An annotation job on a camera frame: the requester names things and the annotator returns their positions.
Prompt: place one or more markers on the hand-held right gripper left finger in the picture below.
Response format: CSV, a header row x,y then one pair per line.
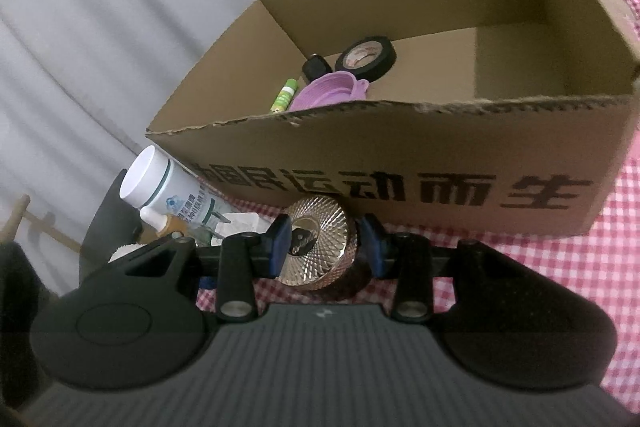
x,y
280,242

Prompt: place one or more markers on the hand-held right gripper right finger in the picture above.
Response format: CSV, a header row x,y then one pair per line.
x,y
372,247

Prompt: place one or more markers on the rose gold round jar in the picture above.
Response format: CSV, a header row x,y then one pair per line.
x,y
320,237

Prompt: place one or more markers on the white plastic bottle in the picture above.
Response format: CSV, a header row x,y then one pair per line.
x,y
175,192

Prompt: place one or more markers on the brown cardboard box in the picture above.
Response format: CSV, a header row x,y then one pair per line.
x,y
450,132

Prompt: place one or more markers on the black key fob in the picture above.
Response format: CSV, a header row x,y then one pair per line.
x,y
315,68

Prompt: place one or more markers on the clear plastic package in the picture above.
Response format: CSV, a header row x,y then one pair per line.
x,y
240,224

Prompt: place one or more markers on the wooden rack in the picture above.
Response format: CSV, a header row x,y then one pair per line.
x,y
50,229

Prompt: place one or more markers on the small white bottle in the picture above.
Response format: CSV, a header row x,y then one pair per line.
x,y
156,219

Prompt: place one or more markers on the black block with rubber band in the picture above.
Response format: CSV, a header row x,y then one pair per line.
x,y
17,332

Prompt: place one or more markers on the green and white stick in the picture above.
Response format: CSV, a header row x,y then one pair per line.
x,y
282,97

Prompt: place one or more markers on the purple round lid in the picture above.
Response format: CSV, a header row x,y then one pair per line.
x,y
330,92

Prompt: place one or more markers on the white curtain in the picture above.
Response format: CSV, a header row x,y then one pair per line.
x,y
100,32

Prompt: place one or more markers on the black tape roll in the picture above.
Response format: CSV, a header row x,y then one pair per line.
x,y
365,57

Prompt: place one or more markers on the pink checkered tablecloth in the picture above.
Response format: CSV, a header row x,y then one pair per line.
x,y
610,257

